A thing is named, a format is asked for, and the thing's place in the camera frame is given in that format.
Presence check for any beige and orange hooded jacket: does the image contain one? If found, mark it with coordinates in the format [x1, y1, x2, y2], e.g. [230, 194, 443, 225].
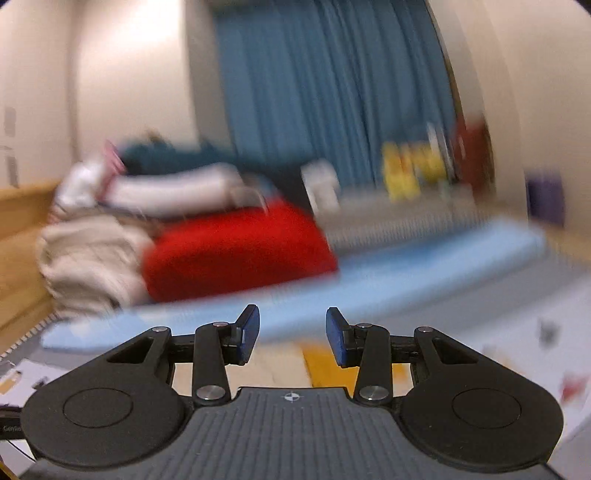
[172, 339, 414, 398]

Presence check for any white plush toy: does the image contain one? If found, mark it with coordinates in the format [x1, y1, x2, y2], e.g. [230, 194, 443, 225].
[300, 159, 342, 216]

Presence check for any dark blue shark plush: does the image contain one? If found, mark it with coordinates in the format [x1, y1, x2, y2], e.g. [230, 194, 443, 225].
[115, 141, 305, 195]

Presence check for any light blue folded mat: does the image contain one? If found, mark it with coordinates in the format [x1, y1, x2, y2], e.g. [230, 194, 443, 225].
[41, 217, 546, 352]

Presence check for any grey window sill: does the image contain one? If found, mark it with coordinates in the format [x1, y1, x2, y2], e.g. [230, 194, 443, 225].
[323, 185, 528, 241]

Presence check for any cream folded quilt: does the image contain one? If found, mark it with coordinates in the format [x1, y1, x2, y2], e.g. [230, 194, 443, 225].
[37, 215, 160, 320]

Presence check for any blue curtain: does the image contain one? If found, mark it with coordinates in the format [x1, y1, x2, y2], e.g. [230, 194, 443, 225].
[212, 0, 462, 191]

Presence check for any grey bed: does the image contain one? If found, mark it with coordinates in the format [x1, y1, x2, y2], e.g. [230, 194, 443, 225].
[0, 249, 591, 480]

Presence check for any red folded quilt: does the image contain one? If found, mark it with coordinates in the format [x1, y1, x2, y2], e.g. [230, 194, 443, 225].
[142, 203, 341, 304]

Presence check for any pink and white cloth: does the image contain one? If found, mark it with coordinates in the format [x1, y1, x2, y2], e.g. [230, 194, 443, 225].
[53, 141, 126, 217]

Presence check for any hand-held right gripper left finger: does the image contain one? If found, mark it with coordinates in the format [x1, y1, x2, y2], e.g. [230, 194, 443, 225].
[99, 305, 260, 408]

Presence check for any purple box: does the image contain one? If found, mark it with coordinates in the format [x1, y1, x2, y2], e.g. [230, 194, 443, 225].
[526, 171, 567, 228]

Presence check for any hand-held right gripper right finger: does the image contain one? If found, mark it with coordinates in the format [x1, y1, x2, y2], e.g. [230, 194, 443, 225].
[326, 307, 491, 408]

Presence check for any white deer printed sheet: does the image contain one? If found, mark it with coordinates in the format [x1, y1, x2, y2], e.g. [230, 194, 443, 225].
[0, 272, 591, 444]

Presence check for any wooden bed frame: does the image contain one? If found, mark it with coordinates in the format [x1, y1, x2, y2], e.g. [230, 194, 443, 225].
[0, 182, 591, 354]

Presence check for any white folded duvet dark trim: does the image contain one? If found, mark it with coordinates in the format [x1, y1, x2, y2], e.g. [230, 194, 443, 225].
[99, 164, 273, 219]

